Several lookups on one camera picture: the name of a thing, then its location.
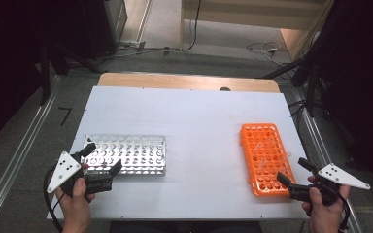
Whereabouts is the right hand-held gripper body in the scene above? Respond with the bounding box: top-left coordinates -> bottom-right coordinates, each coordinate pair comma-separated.
288,163 -> 371,207

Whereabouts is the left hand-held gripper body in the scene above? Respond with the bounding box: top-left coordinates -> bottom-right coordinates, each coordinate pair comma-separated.
47,150 -> 114,197

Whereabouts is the silver metal test tube rack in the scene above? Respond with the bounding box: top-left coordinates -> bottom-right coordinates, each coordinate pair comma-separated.
82,134 -> 167,177

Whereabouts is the cluster of clear test tubes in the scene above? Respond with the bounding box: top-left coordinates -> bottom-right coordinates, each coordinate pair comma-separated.
254,136 -> 293,173

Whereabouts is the orange plastic test tube rack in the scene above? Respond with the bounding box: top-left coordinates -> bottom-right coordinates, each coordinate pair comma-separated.
239,122 -> 297,198

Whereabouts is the person's left hand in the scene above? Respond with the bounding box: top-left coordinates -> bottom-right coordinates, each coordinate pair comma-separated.
55,177 -> 95,233

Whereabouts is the person's right hand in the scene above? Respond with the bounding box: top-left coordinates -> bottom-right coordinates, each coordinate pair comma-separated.
301,186 -> 352,233

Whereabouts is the black metal stand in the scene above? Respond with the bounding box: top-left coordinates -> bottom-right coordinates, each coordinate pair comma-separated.
261,48 -> 324,117

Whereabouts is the white table board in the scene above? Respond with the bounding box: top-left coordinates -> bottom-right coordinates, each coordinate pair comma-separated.
47,85 -> 329,221

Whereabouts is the dark curtain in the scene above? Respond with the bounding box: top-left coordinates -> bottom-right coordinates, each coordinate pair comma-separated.
0,0 -> 88,153
317,0 -> 373,195

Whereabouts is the wooden table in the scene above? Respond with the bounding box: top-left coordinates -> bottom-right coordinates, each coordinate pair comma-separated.
97,72 -> 281,94

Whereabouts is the dark grey cabinet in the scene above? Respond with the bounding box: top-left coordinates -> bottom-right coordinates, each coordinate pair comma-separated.
81,0 -> 129,59

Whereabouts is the beige wooden shelf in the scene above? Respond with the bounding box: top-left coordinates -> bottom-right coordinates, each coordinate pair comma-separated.
179,0 -> 334,61

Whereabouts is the aluminium floor rail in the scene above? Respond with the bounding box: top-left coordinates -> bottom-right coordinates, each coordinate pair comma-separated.
289,85 -> 363,233
0,75 -> 62,233

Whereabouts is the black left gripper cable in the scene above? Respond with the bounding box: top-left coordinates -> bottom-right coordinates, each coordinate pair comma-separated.
43,164 -> 66,233

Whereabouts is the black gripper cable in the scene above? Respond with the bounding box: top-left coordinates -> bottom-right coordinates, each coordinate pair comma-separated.
336,190 -> 353,232
43,164 -> 66,233

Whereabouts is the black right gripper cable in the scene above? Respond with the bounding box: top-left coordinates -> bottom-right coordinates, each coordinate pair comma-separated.
336,190 -> 353,232

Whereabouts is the black floor cable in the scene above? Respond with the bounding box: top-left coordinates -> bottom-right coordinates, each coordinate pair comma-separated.
288,99 -> 309,117

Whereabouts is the white floor cable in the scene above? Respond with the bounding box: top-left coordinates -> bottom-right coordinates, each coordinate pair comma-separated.
246,41 -> 285,66

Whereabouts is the grey floor cable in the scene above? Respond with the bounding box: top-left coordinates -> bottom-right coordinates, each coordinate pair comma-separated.
96,45 -> 183,61

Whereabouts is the black hanging cable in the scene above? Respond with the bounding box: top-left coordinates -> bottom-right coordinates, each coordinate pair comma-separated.
183,0 -> 203,52

